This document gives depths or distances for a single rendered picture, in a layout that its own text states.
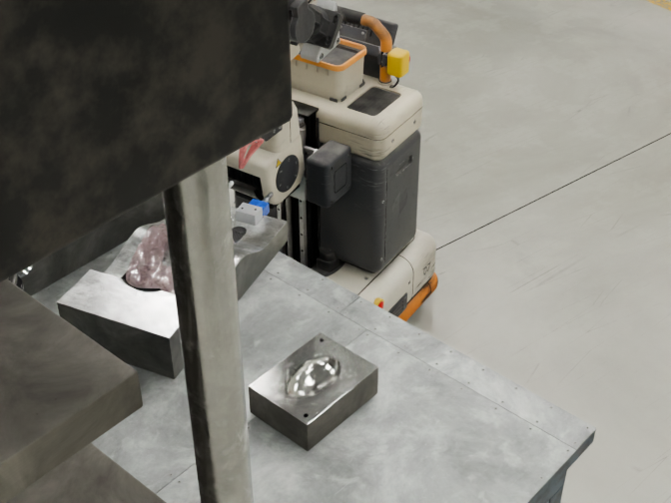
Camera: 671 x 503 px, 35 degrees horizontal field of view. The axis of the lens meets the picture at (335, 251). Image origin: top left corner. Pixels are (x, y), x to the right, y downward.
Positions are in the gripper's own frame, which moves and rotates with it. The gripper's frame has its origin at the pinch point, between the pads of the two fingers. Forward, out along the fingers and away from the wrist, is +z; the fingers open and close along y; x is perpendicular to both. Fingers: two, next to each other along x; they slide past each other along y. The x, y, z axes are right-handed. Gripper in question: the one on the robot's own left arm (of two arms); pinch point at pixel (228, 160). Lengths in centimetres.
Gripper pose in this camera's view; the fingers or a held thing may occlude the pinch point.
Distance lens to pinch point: 238.4
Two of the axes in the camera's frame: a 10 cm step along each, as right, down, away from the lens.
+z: -2.4, 9.4, 2.4
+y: 8.4, 3.3, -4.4
